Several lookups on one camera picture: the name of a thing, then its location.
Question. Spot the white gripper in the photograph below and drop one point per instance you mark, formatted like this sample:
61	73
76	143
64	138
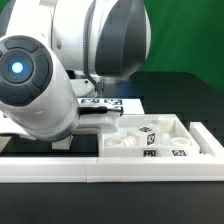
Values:
89	86

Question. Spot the white square tabletop tray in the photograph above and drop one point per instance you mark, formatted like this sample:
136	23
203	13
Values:
176	139

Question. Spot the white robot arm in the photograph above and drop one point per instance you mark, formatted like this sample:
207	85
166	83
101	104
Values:
41	40

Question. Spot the white U-shaped fence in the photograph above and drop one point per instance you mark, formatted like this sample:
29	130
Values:
64	169

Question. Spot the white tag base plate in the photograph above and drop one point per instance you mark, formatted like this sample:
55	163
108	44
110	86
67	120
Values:
126	106

